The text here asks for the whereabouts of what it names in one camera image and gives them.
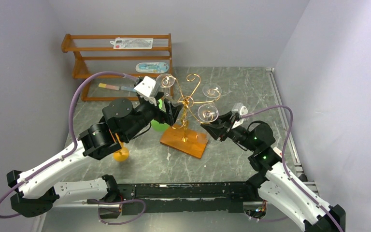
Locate blue eraser stick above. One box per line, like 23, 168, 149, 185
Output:
120, 86, 136, 92

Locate orange plastic wine glass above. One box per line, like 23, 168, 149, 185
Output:
113, 133, 130, 162

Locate clear wine glass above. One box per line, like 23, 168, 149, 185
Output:
156, 73, 176, 98
202, 83, 222, 103
198, 103, 219, 123

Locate yellow pink eraser stick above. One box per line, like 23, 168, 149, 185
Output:
98, 83, 120, 90

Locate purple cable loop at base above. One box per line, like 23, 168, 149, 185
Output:
87, 198, 146, 226

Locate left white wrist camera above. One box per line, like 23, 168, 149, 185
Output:
134, 76, 159, 106

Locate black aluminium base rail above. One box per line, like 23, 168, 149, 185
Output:
38, 181, 317, 217

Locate small white teal box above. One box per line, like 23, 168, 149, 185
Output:
273, 147, 283, 158

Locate wooden two-tier shelf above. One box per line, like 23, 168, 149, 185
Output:
61, 33, 174, 102

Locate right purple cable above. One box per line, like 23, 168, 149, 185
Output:
241, 105, 344, 232

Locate gold wire wine glass rack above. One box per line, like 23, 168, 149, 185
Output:
160, 73, 208, 159

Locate packaged item top shelf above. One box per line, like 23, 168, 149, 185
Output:
110, 37, 154, 49

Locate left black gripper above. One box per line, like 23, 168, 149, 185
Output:
124, 93, 185, 143

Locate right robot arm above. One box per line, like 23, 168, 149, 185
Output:
201, 112, 346, 232

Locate blue packaged item lower shelf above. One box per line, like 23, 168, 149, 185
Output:
135, 62, 170, 74

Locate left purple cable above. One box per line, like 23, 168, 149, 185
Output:
0, 71, 140, 219

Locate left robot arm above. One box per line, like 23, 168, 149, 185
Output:
7, 98, 183, 218

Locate green plastic wine glass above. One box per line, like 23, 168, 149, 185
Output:
150, 99, 170, 132

